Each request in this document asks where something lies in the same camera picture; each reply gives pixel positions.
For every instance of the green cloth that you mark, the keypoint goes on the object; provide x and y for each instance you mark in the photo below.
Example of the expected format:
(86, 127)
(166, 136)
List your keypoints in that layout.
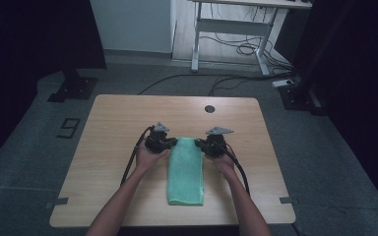
(186, 173)

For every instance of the person's left hand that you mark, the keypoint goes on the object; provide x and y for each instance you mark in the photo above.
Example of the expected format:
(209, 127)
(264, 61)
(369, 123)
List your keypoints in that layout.
(147, 160)

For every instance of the white desk frame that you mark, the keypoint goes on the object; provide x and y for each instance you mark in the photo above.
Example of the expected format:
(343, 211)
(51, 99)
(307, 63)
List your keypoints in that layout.
(233, 27)

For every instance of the dark round table grommet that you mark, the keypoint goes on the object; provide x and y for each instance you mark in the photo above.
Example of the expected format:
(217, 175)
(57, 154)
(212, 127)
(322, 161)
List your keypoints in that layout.
(209, 109)

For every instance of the white power strip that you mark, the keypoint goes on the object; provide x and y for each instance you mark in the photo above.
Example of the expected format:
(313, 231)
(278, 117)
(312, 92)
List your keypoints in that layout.
(283, 83)

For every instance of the person's right hand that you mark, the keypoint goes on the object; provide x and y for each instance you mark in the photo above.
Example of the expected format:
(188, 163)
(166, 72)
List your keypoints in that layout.
(224, 164)

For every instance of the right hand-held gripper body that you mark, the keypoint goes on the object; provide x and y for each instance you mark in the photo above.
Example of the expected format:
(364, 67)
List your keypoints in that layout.
(215, 146)

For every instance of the black stand base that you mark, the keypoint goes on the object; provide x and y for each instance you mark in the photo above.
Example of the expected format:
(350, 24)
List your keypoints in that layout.
(75, 87)
(300, 96)

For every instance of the dark curtain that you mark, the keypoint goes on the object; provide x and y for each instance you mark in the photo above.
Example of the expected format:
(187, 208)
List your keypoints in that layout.
(357, 65)
(23, 49)

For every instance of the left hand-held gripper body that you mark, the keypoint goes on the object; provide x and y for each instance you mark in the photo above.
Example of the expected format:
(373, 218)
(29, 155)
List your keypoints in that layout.
(157, 142)

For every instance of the grey tape piece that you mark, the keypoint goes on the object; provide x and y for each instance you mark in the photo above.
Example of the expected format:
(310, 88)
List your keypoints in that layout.
(57, 202)
(288, 200)

